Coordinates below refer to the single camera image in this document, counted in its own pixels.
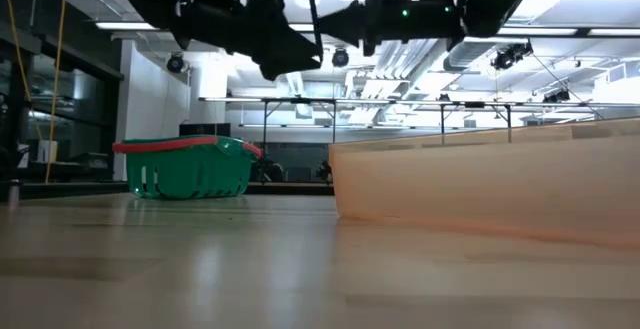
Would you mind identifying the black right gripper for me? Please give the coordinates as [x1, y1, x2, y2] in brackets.
[319, 0, 467, 58]

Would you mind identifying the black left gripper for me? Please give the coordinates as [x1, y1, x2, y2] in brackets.
[169, 0, 324, 82]

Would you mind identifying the green basket with red handle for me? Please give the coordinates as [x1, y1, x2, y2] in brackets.
[112, 135, 264, 201]

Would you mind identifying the black background box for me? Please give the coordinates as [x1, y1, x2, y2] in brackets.
[178, 122, 232, 138]

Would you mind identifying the dark background equipment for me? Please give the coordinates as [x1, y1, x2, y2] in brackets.
[252, 154, 284, 184]

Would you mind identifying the black background device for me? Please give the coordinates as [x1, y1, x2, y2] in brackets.
[315, 161, 334, 184]

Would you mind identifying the orange translucent plastic bin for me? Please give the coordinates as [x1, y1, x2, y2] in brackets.
[327, 117, 640, 250]

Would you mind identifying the white container on shelf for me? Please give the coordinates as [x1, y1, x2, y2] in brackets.
[37, 138, 59, 164]

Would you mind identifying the small silver cylinder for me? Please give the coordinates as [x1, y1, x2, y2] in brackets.
[6, 178, 22, 206]

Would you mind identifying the black ceiling camera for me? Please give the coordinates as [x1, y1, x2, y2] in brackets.
[165, 52, 187, 75]
[542, 88, 571, 104]
[330, 47, 350, 69]
[490, 41, 534, 72]

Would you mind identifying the silver ventilation duct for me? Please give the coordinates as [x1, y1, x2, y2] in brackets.
[442, 36, 501, 73]

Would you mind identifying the long ceiling light rail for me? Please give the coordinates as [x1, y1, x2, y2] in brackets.
[94, 20, 640, 39]

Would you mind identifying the yellow hanging cable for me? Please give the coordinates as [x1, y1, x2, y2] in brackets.
[44, 0, 69, 185]
[2, 0, 44, 141]

